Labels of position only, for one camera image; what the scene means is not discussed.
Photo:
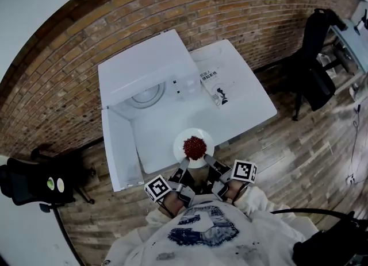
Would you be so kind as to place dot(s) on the round white sticker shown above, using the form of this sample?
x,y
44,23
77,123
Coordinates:
x,y
60,185

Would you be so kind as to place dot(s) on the person's right forearm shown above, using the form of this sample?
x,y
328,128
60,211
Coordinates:
x,y
237,190

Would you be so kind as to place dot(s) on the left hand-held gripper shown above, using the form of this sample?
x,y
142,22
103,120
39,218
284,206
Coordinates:
x,y
185,193

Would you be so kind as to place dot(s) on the round green sticker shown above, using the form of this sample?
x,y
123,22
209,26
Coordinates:
x,y
50,183

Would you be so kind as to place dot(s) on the white printed leaflet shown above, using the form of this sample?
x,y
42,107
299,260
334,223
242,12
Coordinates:
x,y
214,86

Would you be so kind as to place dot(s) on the white microwave oven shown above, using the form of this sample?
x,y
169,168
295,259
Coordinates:
x,y
138,63

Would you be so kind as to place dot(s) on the pile of red berries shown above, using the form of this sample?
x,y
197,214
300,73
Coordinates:
x,y
195,147

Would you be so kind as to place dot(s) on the white power strip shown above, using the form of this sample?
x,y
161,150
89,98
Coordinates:
x,y
350,179

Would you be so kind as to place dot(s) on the black bag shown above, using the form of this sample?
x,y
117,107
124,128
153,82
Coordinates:
x,y
330,244

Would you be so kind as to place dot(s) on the person's white printed sweatshirt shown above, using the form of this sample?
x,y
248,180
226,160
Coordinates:
x,y
218,244

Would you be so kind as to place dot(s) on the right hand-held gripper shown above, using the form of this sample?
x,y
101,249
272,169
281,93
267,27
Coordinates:
x,y
244,171

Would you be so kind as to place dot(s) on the light blue desk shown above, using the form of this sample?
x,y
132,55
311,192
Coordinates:
x,y
349,46

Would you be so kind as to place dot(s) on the white table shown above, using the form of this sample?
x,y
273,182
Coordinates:
x,y
244,101

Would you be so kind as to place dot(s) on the plain black office chair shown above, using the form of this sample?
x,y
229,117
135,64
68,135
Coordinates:
x,y
316,81

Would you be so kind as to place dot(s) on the black office chair with stickers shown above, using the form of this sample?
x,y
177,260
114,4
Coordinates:
x,y
26,184

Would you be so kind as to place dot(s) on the white round plate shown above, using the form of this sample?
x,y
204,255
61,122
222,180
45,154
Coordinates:
x,y
178,144

